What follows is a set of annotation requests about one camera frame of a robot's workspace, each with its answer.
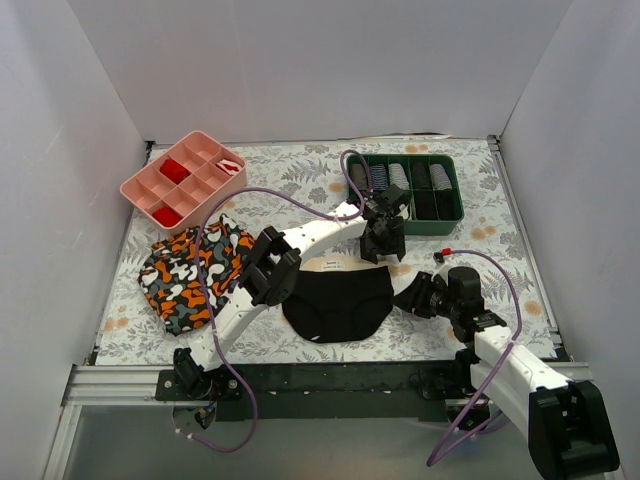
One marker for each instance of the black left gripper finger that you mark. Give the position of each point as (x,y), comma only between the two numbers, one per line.
(397,245)
(370,250)

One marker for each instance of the red rolled garment front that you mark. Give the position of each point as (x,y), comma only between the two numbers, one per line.
(167,217)

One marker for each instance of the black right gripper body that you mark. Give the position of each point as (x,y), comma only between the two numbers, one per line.
(421,295)

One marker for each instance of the grey white rolled socks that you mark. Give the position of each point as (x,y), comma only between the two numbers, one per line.
(398,177)

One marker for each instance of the black underwear beige waistband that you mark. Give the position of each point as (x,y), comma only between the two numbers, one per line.
(339,299)

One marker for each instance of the red white rolled garment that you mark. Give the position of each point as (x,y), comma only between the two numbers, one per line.
(229,166)

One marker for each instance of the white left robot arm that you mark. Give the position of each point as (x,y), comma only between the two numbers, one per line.
(269,273)

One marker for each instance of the floral fern table mat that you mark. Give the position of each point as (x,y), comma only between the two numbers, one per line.
(488,239)

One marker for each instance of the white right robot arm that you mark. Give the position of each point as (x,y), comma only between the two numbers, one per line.
(564,421)

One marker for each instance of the pink compartment tray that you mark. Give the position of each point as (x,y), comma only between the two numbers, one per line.
(178,188)

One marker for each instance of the red rolled garment back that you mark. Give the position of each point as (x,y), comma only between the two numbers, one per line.
(174,171)

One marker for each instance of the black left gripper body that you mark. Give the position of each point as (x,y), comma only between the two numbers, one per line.
(382,239)

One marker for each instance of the blue striped rolled socks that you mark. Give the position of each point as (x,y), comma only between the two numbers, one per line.
(379,177)

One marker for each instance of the aluminium frame rail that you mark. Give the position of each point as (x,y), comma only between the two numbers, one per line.
(101,387)

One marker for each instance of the black rolled socks back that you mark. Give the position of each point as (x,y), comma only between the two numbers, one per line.
(420,176)

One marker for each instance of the white patterned rolled socks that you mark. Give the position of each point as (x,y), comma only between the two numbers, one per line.
(440,178)

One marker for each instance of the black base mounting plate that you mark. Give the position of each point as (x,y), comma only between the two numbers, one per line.
(429,391)

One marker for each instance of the orange camouflage patterned garment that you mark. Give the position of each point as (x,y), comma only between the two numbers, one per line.
(189,277)

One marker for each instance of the grey brown rolled socks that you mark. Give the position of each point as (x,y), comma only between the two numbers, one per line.
(359,176)

